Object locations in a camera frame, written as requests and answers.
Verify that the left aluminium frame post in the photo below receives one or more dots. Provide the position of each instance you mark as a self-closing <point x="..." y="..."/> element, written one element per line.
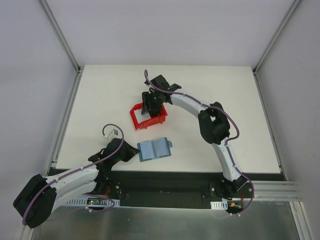
<point x="59" y="34"/>

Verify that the aluminium frame post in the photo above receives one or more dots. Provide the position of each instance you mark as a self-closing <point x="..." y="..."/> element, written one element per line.
<point x="59" y="34"/>
<point x="293" y="7"/>

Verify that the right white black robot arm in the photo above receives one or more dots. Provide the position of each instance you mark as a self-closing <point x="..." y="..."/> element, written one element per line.
<point x="213" y="124"/>

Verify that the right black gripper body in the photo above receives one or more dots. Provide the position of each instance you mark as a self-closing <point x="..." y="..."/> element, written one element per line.
<point x="152" y="102"/>

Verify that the red plastic bin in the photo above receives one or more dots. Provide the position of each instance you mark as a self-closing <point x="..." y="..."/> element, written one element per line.
<point x="141" y="122"/>

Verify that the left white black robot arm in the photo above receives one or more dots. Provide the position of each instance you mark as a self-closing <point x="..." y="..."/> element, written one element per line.
<point x="44" y="194"/>

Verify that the blue leather card holder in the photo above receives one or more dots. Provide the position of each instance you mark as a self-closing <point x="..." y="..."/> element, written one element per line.
<point x="162" y="147"/>

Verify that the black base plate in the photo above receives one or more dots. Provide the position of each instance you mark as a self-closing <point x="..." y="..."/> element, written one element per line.
<point x="180" y="190"/>

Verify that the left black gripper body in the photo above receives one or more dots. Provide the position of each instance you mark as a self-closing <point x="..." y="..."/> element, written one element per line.
<point x="126" y="151"/>

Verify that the left white cable duct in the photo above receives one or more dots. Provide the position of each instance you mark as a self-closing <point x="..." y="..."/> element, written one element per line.
<point x="87" y="201"/>

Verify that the right aluminium frame post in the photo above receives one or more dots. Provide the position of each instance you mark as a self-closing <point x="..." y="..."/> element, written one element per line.
<point x="293" y="7"/>

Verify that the white cable duct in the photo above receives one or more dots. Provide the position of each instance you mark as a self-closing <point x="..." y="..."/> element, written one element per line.
<point x="87" y="201"/>
<point x="219" y="205"/>

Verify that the right white cable duct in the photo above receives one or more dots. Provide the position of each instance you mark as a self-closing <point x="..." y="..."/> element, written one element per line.
<point x="219" y="205"/>

